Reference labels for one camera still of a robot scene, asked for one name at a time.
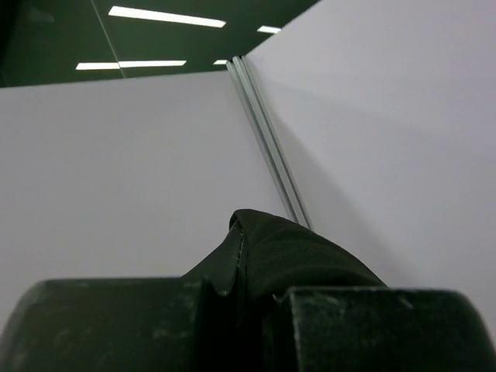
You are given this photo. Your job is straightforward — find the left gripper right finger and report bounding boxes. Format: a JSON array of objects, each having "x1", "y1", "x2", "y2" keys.
[{"x1": 271, "y1": 287, "x2": 495, "y2": 371}]

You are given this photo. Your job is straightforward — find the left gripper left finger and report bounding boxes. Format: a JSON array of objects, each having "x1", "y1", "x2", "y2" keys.
[{"x1": 1, "y1": 278, "x2": 208, "y2": 371}]

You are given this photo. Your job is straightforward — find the black trousers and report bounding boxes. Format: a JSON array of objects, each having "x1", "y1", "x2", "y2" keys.
[{"x1": 183, "y1": 209, "x2": 384, "y2": 371}]

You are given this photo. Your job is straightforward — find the aluminium corner post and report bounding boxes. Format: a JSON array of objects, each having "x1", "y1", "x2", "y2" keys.
[{"x1": 227, "y1": 56, "x2": 312, "y2": 229}]

